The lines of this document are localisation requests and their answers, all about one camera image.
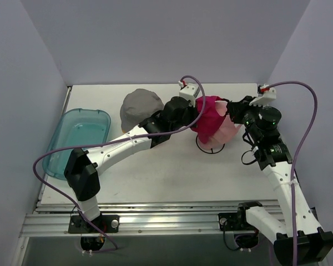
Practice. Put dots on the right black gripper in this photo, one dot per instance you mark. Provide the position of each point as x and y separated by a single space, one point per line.
233 110

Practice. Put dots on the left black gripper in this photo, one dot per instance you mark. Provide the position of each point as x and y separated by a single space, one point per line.
191 115

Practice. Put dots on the light pink baseball cap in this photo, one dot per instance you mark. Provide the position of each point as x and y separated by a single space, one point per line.
226 131

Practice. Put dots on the magenta baseball cap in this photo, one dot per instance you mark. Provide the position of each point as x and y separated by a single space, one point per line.
211 120

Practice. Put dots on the grey bucket hat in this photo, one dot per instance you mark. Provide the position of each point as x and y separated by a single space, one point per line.
137 106

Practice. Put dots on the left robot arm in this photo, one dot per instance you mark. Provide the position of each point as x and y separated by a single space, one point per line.
85 166

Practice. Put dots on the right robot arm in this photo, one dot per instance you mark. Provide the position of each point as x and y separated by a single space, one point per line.
300 239

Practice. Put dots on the teal plastic tray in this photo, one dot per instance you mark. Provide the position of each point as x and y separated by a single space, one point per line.
77 127

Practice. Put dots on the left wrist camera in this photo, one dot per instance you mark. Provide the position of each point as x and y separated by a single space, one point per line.
189 92

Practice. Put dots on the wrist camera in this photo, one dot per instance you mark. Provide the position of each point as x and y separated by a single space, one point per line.
266 95
189 92

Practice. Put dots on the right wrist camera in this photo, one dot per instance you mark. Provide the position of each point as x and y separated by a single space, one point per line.
266 95

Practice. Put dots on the black wire hat stand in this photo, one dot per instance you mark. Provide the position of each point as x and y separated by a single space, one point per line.
208 149

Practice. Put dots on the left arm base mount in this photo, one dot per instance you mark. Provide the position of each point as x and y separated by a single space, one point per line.
92 240

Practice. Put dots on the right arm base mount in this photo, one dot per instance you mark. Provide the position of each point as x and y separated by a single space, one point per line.
236 221

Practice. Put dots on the aluminium front rail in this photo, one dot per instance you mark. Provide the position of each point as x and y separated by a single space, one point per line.
52 220

